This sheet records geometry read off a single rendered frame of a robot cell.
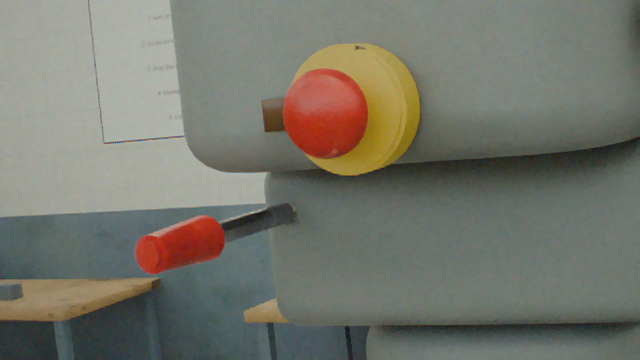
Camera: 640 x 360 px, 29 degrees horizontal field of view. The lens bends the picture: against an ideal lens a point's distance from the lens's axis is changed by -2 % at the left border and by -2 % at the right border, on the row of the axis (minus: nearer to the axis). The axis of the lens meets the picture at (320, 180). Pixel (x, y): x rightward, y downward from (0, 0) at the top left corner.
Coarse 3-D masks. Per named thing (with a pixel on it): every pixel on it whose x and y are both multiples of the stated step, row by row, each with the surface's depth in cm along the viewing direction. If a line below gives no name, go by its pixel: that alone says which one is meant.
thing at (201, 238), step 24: (240, 216) 68; (264, 216) 70; (288, 216) 72; (144, 240) 61; (168, 240) 61; (192, 240) 62; (216, 240) 64; (144, 264) 61; (168, 264) 61; (192, 264) 63
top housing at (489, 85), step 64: (192, 0) 64; (256, 0) 61; (320, 0) 60; (384, 0) 58; (448, 0) 57; (512, 0) 56; (576, 0) 56; (192, 64) 64; (256, 64) 62; (448, 64) 57; (512, 64) 56; (576, 64) 56; (192, 128) 65; (256, 128) 62; (448, 128) 58; (512, 128) 57; (576, 128) 56
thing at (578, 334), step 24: (384, 336) 77; (408, 336) 75; (432, 336) 74; (456, 336) 74; (480, 336) 73; (504, 336) 72; (528, 336) 72; (552, 336) 71; (576, 336) 70; (600, 336) 70; (624, 336) 70
